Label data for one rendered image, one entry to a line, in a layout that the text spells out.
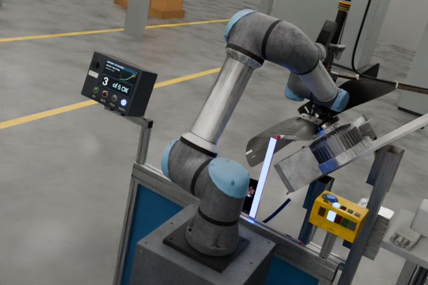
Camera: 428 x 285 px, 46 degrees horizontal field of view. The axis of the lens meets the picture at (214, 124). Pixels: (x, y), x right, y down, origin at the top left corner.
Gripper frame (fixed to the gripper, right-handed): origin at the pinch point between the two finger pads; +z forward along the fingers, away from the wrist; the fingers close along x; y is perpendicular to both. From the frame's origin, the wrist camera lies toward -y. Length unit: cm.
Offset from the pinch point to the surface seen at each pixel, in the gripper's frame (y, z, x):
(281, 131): 33.9, -22.4, -3.9
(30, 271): 150, -43, -106
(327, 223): 49, -44, 27
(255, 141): 52, 1, -22
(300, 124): 31.9, -12.9, -0.4
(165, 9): 136, 612, -520
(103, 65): 28, -44, -76
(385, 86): 9.7, -1.5, 23.4
